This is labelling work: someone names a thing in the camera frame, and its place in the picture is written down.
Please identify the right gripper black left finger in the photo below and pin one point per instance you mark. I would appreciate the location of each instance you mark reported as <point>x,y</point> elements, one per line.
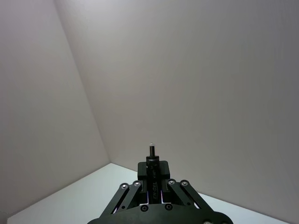
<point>142,172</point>

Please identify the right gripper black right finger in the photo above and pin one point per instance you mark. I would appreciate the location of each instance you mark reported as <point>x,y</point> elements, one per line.
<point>165,172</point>

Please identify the black gel pen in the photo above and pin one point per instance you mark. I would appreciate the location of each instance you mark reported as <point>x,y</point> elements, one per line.
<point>154,186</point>

